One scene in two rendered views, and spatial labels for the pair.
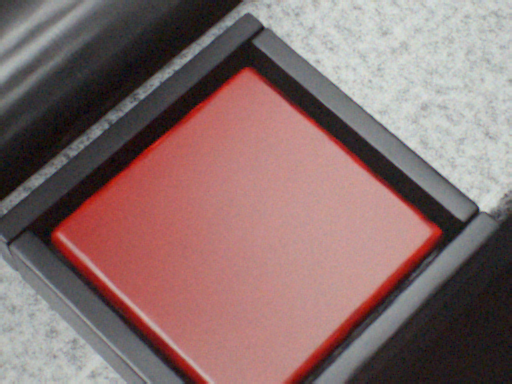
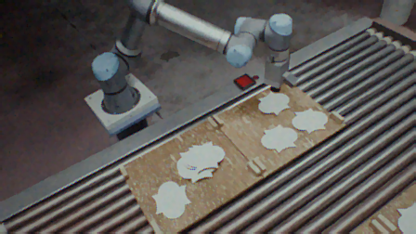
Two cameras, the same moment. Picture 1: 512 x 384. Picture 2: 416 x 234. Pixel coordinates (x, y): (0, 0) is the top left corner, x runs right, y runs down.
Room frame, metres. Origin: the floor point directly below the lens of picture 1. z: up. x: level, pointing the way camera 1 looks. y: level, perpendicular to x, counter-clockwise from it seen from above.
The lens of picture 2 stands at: (1.22, 0.34, 1.94)
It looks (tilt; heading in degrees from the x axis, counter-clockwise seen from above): 47 degrees down; 205
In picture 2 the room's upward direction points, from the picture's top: 7 degrees counter-clockwise
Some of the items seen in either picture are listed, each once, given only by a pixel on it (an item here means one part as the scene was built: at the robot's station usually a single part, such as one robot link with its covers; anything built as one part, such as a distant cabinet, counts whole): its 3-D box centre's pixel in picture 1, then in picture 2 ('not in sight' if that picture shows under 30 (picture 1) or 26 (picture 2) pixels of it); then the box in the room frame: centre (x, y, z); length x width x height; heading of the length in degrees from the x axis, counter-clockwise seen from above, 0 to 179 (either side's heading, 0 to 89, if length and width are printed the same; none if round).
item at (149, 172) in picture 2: not in sight; (188, 173); (0.65, -0.04, 0.93); 0.41 x 0.35 x 0.02; 143
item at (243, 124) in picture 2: not in sight; (276, 123); (0.32, 0.21, 0.93); 0.41 x 0.35 x 0.02; 143
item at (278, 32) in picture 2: not in sight; (279, 32); (0.23, 0.17, 1.29); 0.09 x 0.08 x 0.11; 89
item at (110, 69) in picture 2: not in sight; (109, 71); (0.34, -0.53, 1.06); 0.13 x 0.12 x 0.14; 179
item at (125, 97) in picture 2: not in sight; (117, 92); (0.35, -0.52, 0.95); 0.15 x 0.15 x 0.10
